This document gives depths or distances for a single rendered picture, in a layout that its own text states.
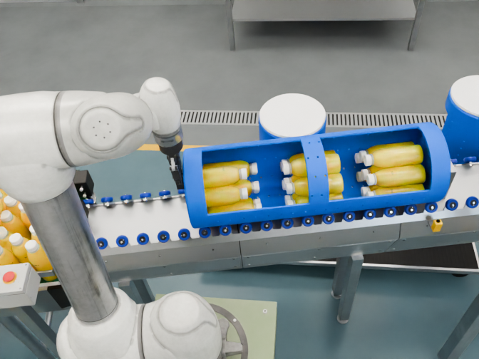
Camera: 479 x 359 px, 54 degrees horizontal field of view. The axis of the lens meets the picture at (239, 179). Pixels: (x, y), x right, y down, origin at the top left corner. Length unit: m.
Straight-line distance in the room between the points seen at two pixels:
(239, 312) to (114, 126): 0.83
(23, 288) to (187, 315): 0.64
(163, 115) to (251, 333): 0.67
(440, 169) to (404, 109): 2.07
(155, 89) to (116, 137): 0.58
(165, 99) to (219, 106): 2.37
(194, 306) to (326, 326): 1.50
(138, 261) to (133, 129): 1.09
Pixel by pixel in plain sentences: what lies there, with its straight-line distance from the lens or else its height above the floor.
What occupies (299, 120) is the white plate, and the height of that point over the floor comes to 1.04.
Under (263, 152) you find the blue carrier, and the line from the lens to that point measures 1.76.
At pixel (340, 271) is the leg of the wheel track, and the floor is 0.29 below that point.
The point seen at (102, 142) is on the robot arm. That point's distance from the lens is 0.76.
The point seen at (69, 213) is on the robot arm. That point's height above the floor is 1.67.
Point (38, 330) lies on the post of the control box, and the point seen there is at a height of 0.76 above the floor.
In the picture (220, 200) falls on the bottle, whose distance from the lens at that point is 1.60.
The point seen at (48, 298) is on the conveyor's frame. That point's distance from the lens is 1.89.
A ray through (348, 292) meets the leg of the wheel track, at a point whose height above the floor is 0.34.
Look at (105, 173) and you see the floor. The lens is 3.37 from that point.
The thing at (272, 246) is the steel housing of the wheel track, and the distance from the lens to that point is 1.78.
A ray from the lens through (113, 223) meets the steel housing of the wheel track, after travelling 1.87.
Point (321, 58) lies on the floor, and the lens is 4.13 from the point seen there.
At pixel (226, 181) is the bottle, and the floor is 1.15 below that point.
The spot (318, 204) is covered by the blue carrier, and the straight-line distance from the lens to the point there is 1.59.
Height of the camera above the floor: 2.36
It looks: 49 degrees down
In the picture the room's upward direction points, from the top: 6 degrees counter-clockwise
